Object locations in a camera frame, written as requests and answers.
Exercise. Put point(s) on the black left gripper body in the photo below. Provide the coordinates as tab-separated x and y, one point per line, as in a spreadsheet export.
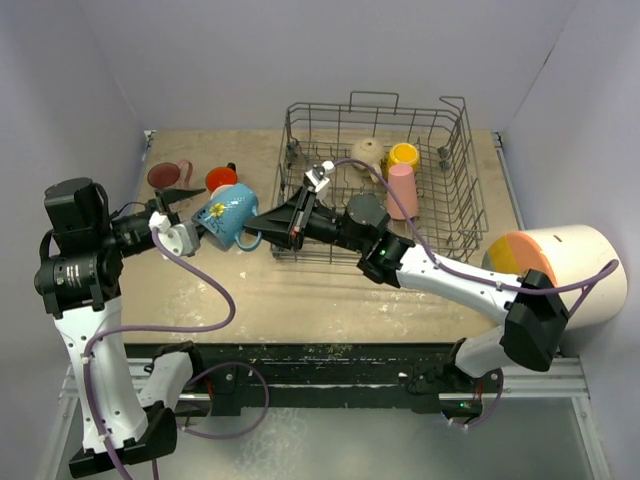
127	230

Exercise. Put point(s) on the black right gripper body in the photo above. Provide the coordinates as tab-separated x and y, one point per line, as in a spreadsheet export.
314	223

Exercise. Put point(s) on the pink ghost pattern mug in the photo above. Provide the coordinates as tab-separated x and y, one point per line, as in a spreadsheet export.
171	175

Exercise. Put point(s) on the blue flower mug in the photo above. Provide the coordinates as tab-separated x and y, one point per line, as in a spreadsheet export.
223	217

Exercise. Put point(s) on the orange mug black handle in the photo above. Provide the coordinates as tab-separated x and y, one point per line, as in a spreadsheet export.
221	176

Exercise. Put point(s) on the pale yellow faceted mug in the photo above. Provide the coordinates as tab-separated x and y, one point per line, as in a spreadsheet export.
221	189

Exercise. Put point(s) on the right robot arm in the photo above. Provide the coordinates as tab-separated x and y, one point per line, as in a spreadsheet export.
530	316

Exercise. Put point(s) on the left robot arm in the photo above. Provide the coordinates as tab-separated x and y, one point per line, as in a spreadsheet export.
81	260

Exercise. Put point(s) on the beige round teapot mug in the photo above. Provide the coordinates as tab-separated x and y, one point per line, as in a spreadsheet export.
370	151

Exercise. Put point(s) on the plain pink tumbler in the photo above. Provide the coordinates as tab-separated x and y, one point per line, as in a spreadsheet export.
401	180

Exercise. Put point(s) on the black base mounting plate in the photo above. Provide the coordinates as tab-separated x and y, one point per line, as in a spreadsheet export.
419	377

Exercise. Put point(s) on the white cylinder bin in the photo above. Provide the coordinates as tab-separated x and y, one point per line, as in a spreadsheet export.
576	253

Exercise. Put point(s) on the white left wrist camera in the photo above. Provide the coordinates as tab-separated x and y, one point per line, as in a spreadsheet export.
180	239

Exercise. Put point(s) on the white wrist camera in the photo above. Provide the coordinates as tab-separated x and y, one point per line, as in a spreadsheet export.
180	239
317	178

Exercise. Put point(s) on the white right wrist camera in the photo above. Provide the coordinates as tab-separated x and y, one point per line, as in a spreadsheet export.
317	178

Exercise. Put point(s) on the aluminium rail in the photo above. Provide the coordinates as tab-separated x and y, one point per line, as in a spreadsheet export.
564	379

